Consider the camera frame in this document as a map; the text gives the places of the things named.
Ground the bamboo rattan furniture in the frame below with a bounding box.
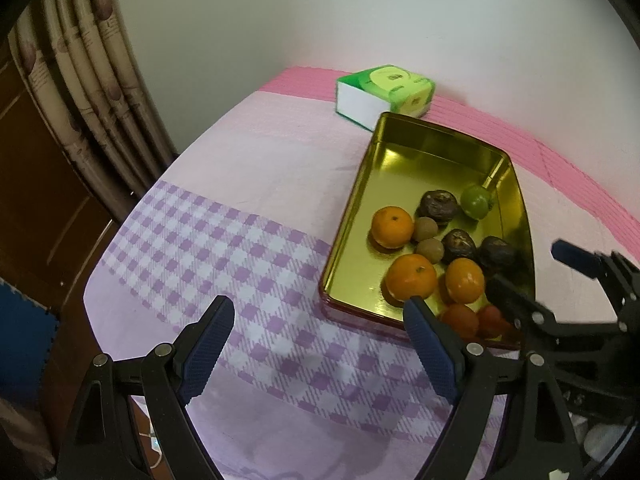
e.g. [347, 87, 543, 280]
[9, 0, 176, 221]

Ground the dark passion fruit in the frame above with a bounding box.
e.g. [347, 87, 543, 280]
[418, 190, 459, 228]
[442, 229, 477, 264]
[476, 236, 516, 275]

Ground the large red tomato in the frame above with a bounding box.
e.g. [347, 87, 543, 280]
[439, 304, 480, 339]

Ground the brown longan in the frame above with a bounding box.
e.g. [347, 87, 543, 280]
[414, 238, 445, 264]
[412, 217, 439, 243]

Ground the pink and purple tablecloth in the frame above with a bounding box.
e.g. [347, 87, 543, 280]
[81, 65, 640, 480]

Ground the small red tomato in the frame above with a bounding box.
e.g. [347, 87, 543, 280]
[477, 304, 511, 339]

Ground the green tissue pack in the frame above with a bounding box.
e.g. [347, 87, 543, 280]
[335, 65, 436, 131]

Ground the blue object at floor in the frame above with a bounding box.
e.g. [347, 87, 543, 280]
[0, 282, 60, 405]

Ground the green tomato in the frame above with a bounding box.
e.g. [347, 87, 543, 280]
[460, 184, 494, 221]

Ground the gold toffee tin box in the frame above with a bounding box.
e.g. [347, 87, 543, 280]
[319, 113, 535, 337]

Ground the orange mandarin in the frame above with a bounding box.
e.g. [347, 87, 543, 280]
[384, 254, 438, 302]
[370, 206, 414, 250]
[445, 258, 485, 304]

